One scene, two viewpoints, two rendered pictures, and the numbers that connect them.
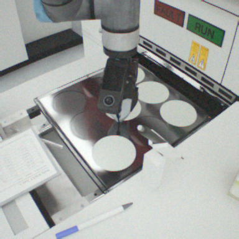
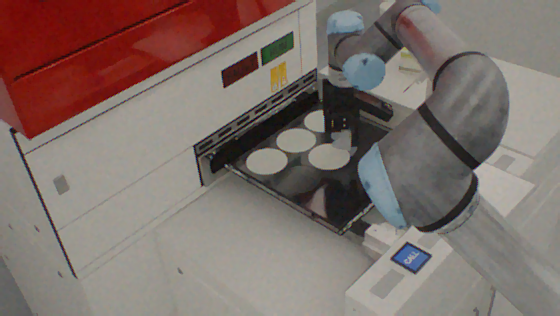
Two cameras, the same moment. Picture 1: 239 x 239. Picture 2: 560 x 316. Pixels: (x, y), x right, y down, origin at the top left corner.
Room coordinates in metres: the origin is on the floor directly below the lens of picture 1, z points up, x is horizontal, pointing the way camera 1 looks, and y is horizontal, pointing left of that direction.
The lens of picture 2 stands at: (0.74, 1.10, 1.80)
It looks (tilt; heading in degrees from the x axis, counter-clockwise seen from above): 39 degrees down; 263
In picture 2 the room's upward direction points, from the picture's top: 5 degrees counter-clockwise
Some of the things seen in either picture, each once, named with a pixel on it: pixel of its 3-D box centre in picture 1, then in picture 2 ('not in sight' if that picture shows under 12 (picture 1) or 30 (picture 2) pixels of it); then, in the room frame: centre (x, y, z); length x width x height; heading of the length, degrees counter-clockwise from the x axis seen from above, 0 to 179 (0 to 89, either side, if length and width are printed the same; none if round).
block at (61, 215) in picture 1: (72, 215); not in sight; (0.19, 0.09, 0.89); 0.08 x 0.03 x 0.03; 127
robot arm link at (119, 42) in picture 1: (118, 35); (345, 73); (0.45, 0.00, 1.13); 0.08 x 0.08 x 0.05
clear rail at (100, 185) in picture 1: (63, 139); (390, 188); (0.38, 0.14, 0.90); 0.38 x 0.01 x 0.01; 37
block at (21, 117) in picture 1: (14, 121); (384, 240); (0.44, 0.29, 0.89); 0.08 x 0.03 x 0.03; 127
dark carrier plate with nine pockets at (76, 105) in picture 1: (122, 107); (328, 157); (0.49, -0.01, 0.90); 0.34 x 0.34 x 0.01; 37
